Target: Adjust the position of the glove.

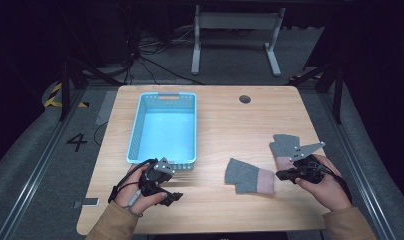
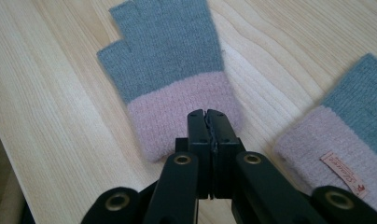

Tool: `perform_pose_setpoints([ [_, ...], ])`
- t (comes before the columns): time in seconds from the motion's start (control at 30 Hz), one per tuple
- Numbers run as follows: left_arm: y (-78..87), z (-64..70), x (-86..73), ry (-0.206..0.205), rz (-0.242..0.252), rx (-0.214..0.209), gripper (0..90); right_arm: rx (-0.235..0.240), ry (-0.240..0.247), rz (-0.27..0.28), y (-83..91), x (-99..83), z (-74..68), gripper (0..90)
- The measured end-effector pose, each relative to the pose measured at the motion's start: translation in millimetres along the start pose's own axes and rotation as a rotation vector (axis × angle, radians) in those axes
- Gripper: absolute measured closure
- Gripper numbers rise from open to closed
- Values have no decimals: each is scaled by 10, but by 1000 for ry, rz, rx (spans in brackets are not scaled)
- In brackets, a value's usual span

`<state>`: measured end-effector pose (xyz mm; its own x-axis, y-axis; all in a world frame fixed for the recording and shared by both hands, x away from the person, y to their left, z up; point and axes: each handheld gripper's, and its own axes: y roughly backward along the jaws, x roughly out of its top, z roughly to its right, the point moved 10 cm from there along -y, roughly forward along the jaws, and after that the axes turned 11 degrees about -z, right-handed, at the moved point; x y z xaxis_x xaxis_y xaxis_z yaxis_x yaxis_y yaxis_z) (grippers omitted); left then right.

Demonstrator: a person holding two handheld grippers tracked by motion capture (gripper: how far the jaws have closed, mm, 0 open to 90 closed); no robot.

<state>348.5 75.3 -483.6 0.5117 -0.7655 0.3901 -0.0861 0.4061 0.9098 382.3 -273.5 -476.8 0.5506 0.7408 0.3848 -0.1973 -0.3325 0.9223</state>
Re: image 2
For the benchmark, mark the grey pink fingerless glove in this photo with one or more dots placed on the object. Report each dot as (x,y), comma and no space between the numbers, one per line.
(164,62)

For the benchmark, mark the grey pink glove with label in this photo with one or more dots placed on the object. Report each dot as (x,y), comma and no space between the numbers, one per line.
(342,133)

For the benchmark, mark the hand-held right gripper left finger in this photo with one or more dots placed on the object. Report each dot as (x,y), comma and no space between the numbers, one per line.
(198,133)

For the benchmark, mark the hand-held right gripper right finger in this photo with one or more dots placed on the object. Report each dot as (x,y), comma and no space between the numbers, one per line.
(222,133)

